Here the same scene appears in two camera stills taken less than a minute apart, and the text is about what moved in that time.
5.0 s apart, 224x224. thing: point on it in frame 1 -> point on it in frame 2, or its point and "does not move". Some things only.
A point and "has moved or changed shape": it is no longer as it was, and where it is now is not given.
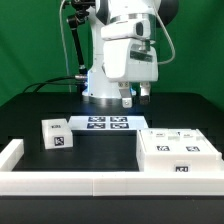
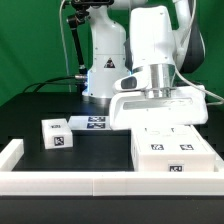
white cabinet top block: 57,133 does not move
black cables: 51,83 does not move
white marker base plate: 108,123 does not move
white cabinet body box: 175,150 has moved or changed shape
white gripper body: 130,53 -> 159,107
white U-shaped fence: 101,183 does not move
